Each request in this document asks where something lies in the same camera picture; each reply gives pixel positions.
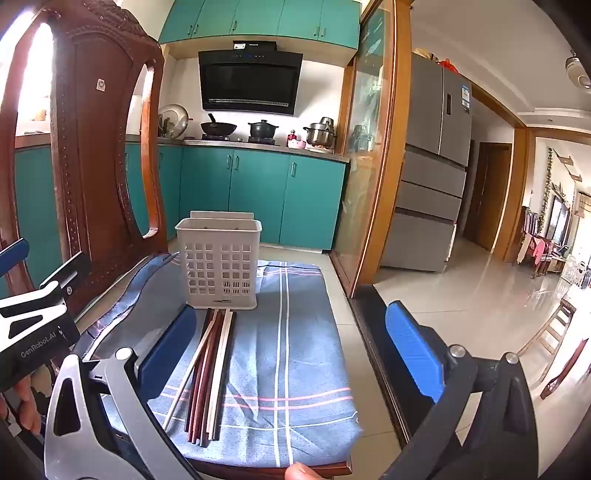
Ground dining chairs with clothes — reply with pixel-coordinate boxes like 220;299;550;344
516;205;574;278

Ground teal wall cabinets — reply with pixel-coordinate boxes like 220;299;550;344
158;0;361;51

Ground person's left hand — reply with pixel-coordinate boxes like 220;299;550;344
0;375;45;435

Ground wooden framed glass sliding door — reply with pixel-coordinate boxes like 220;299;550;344
330;0;413;300

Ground black gas stove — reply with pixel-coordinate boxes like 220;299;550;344
201;134;279;144

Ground teal base cabinets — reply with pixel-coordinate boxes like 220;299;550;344
14;141;348;252

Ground green wall garland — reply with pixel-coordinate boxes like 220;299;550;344
540;148;556;219

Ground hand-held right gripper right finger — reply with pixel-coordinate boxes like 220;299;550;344
381;300;555;480

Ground black cooking pot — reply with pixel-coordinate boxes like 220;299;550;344
248;119;278;140

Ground ceiling lamp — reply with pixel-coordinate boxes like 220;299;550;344
565;50;591;89

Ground blue plaid seat cushion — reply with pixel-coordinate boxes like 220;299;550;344
76;253;363;469

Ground steel kettle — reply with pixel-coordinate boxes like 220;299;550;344
303;117;338;148

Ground grey refrigerator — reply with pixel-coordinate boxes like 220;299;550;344
381;51;472;274

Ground bundle of mixed chopsticks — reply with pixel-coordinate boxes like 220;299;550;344
161;308;238;448

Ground white plastic utensil basket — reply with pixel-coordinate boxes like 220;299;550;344
175;211;263;311

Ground person's right hand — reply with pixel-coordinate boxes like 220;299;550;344
283;463;320;480

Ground brown wooden door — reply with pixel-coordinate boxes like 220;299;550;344
464;142;513;252

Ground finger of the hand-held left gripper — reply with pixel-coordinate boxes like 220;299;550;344
0;237;31;280
39;251;91;297

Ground black range hood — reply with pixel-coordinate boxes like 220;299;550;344
198;41;304;116

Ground round metal pan lid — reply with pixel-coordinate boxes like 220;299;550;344
158;104;190;139

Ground black wok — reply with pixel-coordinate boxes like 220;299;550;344
200;113;238;137

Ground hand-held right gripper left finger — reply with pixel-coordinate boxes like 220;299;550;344
44;305;204;480

